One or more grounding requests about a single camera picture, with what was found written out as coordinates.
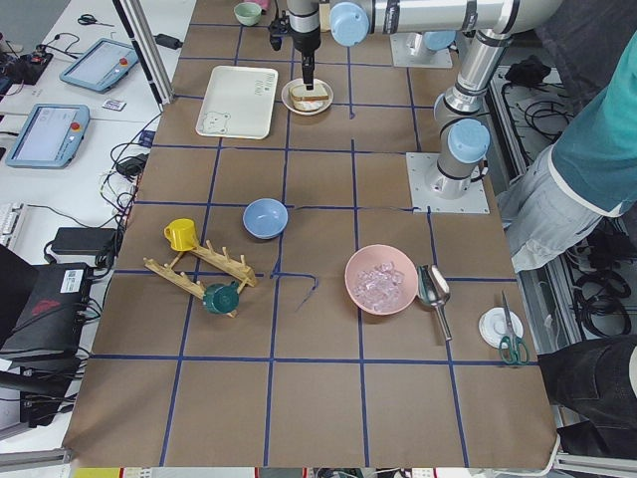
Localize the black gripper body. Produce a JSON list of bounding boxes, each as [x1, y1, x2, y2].
[[268, 12, 320, 91]]

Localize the bread slice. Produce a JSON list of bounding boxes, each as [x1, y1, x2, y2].
[[293, 100, 325, 115], [289, 83, 329, 101]]

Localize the cream round plate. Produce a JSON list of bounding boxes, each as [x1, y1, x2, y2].
[[282, 78, 333, 116]]

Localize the bread slice on plate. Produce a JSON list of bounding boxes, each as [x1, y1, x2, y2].
[[293, 100, 325, 115]]

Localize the green bowl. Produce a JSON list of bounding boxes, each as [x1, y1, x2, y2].
[[234, 2, 262, 26]]

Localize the cream bear tray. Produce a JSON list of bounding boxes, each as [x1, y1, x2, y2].
[[195, 66, 279, 139]]

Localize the black power adapter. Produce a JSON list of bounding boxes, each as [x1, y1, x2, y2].
[[154, 34, 183, 50]]

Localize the blue bowl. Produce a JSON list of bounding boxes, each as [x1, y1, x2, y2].
[[243, 198, 289, 240]]

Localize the far teach pendant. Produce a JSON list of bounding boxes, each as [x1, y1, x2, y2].
[[59, 38, 138, 93]]

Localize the teach pendant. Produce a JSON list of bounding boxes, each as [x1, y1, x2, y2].
[[59, 38, 138, 93], [5, 104, 91, 169]]

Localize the yellow cup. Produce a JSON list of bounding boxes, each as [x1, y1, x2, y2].
[[163, 218, 199, 252]]

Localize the wooden dish rack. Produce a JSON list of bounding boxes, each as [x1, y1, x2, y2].
[[143, 239, 259, 319]]

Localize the pink bowl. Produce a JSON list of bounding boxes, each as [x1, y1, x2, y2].
[[344, 244, 418, 315]]

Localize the dark green cup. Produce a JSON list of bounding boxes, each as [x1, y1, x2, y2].
[[202, 281, 239, 316]]

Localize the near teach pendant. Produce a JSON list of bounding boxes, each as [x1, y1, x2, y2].
[[5, 104, 91, 169]]

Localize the metal scoop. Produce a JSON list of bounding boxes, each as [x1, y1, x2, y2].
[[417, 264, 452, 342]]

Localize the person in teal shirt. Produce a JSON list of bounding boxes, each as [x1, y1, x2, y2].
[[497, 40, 636, 272]]

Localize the black power brick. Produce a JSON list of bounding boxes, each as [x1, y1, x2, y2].
[[51, 227, 115, 256]]

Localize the tape roll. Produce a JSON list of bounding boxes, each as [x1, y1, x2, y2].
[[479, 307, 524, 349]]

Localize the white keyboard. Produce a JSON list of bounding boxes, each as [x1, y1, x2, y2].
[[0, 202, 26, 250]]

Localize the green scissors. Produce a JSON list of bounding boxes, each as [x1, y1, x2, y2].
[[499, 292, 530, 365]]

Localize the black laptop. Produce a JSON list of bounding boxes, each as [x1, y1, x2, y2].
[[1, 247, 93, 360]]

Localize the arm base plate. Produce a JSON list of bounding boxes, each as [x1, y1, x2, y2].
[[406, 152, 490, 214], [389, 32, 455, 69]]

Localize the aluminium frame post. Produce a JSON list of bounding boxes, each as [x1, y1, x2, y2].
[[112, 0, 174, 107]]

